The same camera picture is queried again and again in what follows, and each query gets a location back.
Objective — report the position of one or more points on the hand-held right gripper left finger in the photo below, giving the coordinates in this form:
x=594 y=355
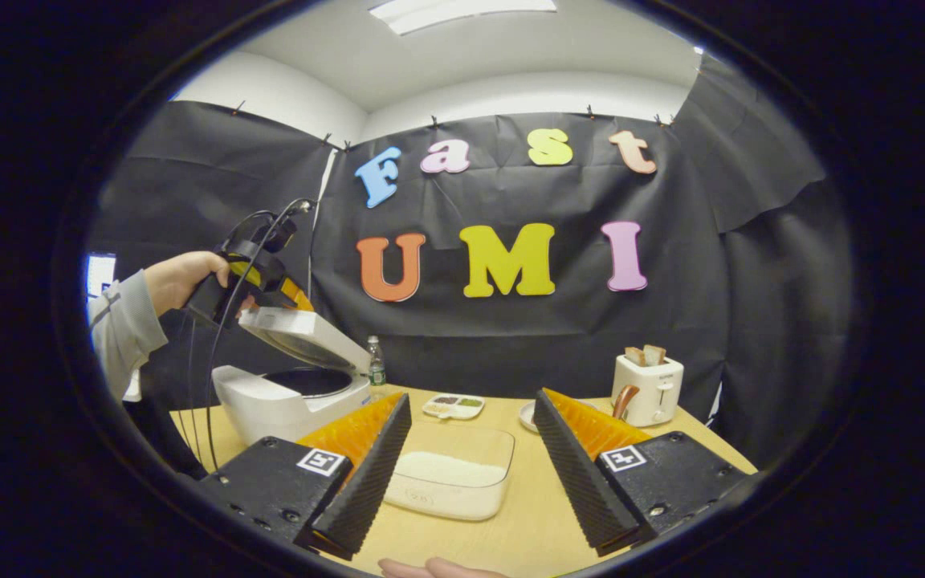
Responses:
x=358 y=490

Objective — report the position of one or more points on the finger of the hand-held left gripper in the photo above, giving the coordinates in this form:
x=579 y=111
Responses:
x=296 y=294

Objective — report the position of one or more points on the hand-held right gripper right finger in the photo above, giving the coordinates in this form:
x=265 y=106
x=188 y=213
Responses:
x=579 y=482

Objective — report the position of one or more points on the clear container of rice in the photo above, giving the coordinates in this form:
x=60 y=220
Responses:
x=450 y=478

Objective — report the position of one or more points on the brown wooden spoon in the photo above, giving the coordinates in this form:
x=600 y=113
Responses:
x=625 y=400

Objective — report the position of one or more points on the white rice cooker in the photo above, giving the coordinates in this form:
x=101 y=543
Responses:
x=270 y=409

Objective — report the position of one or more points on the white round plate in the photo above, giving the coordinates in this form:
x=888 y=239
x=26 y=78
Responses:
x=528 y=416

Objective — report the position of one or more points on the clear water bottle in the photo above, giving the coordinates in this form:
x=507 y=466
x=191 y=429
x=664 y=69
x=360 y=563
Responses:
x=376 y=365

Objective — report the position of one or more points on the white toaster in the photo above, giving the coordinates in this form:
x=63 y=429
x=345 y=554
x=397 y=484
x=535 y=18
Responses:
x=654 y=393

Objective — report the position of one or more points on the white divided condiment dish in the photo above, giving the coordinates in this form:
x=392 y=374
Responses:
x=453 y=406

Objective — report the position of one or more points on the toast slice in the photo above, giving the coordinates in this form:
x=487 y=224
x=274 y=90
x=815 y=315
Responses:
x=654 y=353
x=635 y=356

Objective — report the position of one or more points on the bright blue-white screen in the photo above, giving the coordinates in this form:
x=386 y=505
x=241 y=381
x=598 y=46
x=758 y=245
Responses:
x=99 y=274

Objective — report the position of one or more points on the large ceiling light panel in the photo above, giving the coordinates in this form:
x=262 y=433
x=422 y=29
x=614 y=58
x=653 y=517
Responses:
x=462 y=14

